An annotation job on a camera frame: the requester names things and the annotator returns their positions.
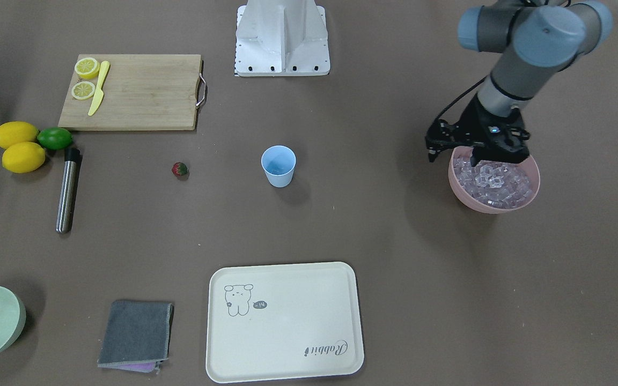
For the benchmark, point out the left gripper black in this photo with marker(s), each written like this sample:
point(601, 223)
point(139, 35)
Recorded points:
point(471, 121)

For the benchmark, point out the clear ice cubes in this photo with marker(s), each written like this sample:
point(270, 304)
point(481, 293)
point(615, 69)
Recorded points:
point(498, 185)

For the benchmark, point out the red strawberry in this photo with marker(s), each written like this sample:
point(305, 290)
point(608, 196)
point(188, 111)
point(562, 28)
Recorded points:
point(180, 169)

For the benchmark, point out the steel muddler black tip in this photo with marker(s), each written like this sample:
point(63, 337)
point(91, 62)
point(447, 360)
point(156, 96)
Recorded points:
point(72, 158)

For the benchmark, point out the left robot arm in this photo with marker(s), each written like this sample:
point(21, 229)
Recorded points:
point(535, 40)

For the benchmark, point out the light blue plastic cup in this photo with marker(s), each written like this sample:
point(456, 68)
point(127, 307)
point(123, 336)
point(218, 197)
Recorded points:
point(279, 164)

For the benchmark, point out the pink bowl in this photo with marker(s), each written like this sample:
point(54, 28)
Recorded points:
point(529, 165)

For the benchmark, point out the cream rectangular tray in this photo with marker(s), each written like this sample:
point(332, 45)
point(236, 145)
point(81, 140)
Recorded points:
point(274, 322)

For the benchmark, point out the wooden cutting board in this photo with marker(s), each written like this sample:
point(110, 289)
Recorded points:
point(142, 92)

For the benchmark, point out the yellow plastic knife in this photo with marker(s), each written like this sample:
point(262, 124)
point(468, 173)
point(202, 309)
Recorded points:
point(99, 92)

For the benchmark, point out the grey folded cloth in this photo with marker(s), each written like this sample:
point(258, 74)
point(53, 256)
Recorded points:
point(137, 336)

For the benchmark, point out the lemon half lower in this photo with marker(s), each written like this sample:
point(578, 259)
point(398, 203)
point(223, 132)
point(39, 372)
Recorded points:
point(83, 90)

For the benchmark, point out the lemon half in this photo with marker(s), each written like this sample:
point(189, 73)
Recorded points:
point(87, 68)
point(83, 90)

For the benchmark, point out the lemon half upper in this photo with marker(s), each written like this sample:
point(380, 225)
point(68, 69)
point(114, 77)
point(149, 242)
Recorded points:
point(87, 68)

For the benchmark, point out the green lime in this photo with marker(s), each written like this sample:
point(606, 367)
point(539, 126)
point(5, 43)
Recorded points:
point(55, 138)

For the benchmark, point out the yellow lemon front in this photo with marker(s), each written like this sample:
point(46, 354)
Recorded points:
point(23, 157)

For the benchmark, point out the yellow lemon near lime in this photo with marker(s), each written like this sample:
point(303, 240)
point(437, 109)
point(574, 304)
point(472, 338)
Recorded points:
point(16, 132)

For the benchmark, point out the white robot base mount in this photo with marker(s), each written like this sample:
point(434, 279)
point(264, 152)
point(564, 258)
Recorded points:
point(281, 38)

